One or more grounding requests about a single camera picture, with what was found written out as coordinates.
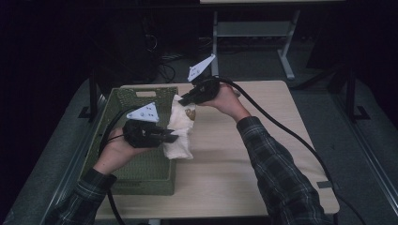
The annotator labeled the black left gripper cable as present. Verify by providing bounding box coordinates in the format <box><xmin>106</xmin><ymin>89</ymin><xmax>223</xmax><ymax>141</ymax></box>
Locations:
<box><xmin>98</xmin><ymin>106</ymin><xmax>145</xmax><ymax>225</ymax></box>

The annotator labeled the person's right hand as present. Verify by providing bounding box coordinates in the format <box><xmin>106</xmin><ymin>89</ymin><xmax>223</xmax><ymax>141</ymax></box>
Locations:
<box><xmin>200</xmin><ymin>83</ymin><xmax>252</xmax><ymax>123</ymax></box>

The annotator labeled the white cloth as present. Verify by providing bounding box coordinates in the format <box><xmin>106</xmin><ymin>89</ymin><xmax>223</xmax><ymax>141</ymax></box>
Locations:
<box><xmin>162</xmin><ymin>94</ymin><xmax>197</xmax><ymax>160</ymax></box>

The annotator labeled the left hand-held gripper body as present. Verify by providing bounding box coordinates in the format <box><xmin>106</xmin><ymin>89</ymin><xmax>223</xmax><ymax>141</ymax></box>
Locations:
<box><xmin>122</xmin><ymin>102</ymin><xmax>167</xmax><ymax>148</ymax></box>

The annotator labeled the person's left hand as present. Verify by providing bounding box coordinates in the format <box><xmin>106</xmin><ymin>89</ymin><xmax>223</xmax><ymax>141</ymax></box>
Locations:
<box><xmin>93</xmin><ymin>127</ymin><xmax>148</xmax><ymax>176</ymax></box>

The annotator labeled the black metal stand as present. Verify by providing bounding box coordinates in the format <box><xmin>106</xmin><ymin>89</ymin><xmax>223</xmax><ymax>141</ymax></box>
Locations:
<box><xmin>78</xmin><ymin>69</ymin><xmax>101</xmax><ymax>122</ymax></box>
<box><xmin>344</xmin><ymin>62</ymin><xmax>371</xmax><ymax>124</ymax></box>

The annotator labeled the metal floor rail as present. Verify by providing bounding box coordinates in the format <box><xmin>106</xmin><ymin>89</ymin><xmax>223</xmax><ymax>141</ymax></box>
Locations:
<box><xmin>331</xmin><ymin>93</ymin><xmax>398</xmax><ymax>218</ymax></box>
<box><xmin>39</xmin><ymin>93</ymin><xmax>108</xmax><ymax>225</ymax></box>

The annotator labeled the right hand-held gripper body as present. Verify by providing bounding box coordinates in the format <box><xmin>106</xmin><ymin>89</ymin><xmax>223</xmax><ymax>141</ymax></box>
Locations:
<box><xmin>187</xmin><ymin>53</ymin><xmax>222</xmax><ymax>104</ymax></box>

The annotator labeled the bundle of floor cables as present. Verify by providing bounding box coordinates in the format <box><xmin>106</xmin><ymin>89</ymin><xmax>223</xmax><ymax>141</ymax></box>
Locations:
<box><xmin>155</xmin><ymin>52</ymin><xmax>214</xmax><ymax>84</ymax></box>

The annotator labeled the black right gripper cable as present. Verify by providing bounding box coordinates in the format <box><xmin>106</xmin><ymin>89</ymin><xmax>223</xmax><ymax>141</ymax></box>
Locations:
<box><xmin>215</xmin><ymin>76</ymin><xmax>368</xmax><ymax>225</ymax></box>

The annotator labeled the metal-framed table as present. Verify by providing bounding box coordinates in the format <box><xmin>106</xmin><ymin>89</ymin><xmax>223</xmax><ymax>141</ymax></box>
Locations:
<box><xmin>200</xmin><ymin>0</ymin><xmax>345</xmax><ymax>81</ymax></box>

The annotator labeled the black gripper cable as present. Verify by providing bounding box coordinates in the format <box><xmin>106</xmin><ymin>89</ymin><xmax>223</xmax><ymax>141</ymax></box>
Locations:
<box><xmin>215</xmin><ymin>76</ymin><xmax>368</xmax><ymax>225</ymax></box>
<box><xmin>98</xmin><ymin>106</ymin><xmax>145</xmax><ymax>225</ymax></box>

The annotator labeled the green plastic basket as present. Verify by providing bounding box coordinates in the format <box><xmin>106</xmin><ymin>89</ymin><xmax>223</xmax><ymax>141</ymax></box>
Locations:
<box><xmin>79</xmin><ymin>86</ymin><xmax>179</xmax><ymax>196</ymax></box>

